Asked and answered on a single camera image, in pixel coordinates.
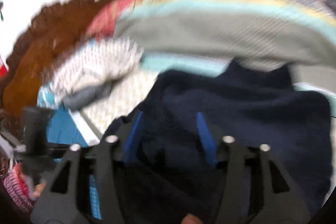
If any dark navy fleece garment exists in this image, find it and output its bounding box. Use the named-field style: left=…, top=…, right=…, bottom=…
left=97, top=60, right=333, bottom=223

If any red floral pillow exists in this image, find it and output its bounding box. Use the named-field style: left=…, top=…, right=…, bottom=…
left=85, top=0, right=141, bottom=39

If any grey folded garment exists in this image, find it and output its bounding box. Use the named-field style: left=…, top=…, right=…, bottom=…
left=62, top=81, right=116, bottom=111

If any white dotted folded garment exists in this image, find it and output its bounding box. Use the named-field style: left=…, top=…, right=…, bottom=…
left=47, top=38, right=143, bottom=106

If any carved wooden headboard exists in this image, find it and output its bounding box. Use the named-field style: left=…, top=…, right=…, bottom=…
left=0, top=0, right=119, bottom=130

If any striped patterned bedspread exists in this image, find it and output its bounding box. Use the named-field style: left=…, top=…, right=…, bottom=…
left=36, top=0, right=336, bottom=221

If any person's left hand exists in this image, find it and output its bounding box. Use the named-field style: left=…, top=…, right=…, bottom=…
left=32, top=182, right=46, bottom=200

